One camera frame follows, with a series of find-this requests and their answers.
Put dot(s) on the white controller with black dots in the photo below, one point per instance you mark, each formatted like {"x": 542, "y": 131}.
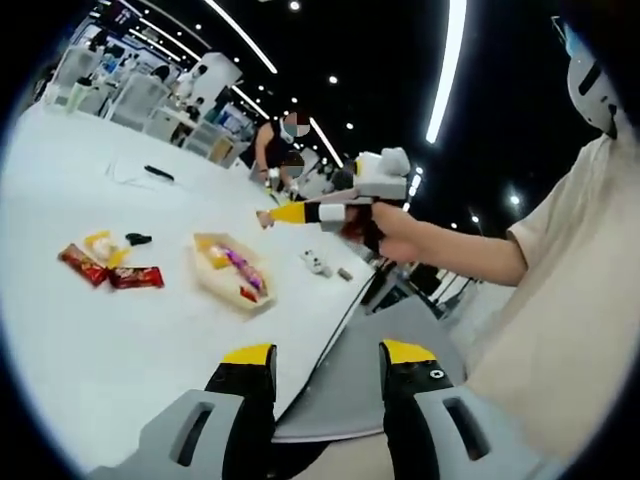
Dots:
{"x": 316, "y": 262}

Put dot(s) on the small brown food candy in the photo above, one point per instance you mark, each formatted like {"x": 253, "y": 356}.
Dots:
{"x": 262, "y": 220}

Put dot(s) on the group of round ceiling spotlights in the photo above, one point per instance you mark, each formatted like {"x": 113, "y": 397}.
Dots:
{"x": 332, "y": 79}

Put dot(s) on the person's right hand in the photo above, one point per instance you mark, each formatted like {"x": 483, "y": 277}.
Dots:
{"x": 400, "y": 235}

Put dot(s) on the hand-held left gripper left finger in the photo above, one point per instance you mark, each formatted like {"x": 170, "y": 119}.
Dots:
{"x": 250, "y": 400}

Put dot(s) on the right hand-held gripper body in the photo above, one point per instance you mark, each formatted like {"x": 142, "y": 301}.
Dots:
{"x": 380, "y": 175}

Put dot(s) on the red food candy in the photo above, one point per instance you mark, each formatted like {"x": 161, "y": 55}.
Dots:
{"x": 248, "y": 294}

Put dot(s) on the beige hexagonal container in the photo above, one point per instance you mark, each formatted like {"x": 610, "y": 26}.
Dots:
{"x": 210, "y": 280}

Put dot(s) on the operator in beige shirt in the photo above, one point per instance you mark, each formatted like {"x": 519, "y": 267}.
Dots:
{"x": 575, "y": 300}

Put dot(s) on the small brown block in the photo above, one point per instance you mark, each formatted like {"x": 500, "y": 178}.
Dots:
{"x": 344, "y": 274}

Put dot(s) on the dark red food packet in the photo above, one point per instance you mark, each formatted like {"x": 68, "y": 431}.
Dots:
{"x": 136, "y": 277}

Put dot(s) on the white cup with dark lid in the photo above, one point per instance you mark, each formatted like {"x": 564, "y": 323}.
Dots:
{"x": 78, "y": 97}

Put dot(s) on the white mesh office chair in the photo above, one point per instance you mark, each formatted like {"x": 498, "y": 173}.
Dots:
{"x": 142, "y": 105}

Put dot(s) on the white worn device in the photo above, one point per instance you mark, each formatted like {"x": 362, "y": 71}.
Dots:
{"x": 592, "y": 95}

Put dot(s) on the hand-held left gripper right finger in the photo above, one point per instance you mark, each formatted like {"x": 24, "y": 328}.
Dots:
{"x": 405, "y": 400}

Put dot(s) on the purple brown food packet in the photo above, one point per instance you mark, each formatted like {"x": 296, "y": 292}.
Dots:
{"x": 246, "y": 268}

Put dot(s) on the dark hanging sign screen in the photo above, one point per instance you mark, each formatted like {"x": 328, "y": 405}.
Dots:
{"x": 122, "y": 10}

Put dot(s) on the black food piece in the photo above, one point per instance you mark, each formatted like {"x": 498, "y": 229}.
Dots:
{"x": 138, "y": 238}

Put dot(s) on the red brown food packet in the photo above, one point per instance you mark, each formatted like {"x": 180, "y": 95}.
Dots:
{"x": 82, "y": 262}

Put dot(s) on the black oblong device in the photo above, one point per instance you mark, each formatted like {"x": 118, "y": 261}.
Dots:
{"x": 159, "y": 172}

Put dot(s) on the long ceiling light strip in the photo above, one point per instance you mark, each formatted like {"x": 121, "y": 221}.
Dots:
{"x": 240, "y": 36}
{"x": 450, "y": 60}
{"x": 327, "y": 143}

